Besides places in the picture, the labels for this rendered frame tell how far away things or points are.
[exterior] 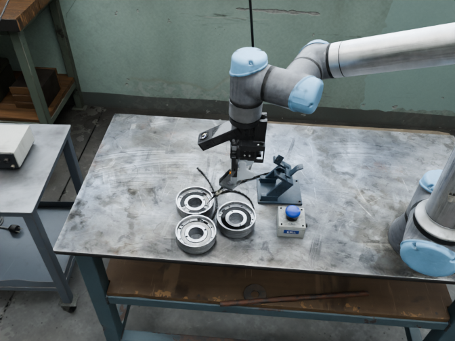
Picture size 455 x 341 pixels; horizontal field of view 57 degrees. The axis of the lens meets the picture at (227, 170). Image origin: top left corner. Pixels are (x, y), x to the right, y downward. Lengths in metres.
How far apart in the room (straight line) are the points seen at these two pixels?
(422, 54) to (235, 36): 1.82
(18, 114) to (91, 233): 1.62
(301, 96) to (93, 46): 2.11
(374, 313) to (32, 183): 1.17
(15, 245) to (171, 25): 1.47
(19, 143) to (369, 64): 1.16
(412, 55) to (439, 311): 0.83
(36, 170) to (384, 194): 1.15
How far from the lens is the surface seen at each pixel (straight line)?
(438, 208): 0.92
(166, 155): 1.36
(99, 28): 2.75
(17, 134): 1.64
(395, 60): 0.90
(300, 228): 1.12
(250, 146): 0.98
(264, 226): 1.16
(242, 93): 0.89
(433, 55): 0.89
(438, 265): 0.99
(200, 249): 1.07
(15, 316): 2.08
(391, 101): 2.94
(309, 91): 0.84
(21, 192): 1.53
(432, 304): 1.47
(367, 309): 1.38
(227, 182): 1.09
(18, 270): 1.93
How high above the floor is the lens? 1.70
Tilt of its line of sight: 43 degrees down
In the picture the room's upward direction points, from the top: 2 degrees clockwise
